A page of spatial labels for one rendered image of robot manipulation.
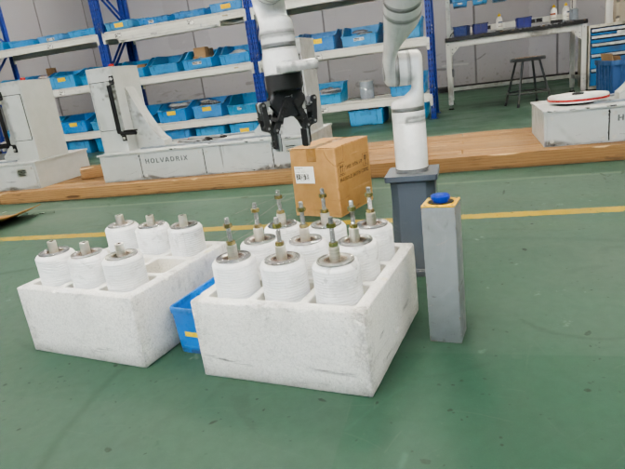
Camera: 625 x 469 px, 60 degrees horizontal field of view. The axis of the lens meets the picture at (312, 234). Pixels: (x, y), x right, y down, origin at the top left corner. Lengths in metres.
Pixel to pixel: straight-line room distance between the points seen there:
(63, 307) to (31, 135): 2.82
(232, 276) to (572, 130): 2.28
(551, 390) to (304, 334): 0.47
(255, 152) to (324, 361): 2.31
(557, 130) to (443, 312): 1.97
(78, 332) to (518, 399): 1.01
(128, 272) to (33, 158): 2.96
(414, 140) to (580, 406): 0.80
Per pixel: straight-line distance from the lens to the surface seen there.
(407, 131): 1.52
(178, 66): 6.46
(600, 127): 3.10
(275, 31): 1.12
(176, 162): 3.50
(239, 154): 3.30
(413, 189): 1.53
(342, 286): 1.02
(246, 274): 1.13
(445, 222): 1.14
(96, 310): 1.37
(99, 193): 3.77
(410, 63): 1.51
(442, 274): 1.18
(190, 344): 1.35
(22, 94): 4.18
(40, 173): 4.17
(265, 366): 1.15
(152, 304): 1.33
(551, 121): 3.05
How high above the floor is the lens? 0.61
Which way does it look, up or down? 17 degrees down
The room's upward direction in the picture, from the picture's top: 8 degrees counter-clockwise
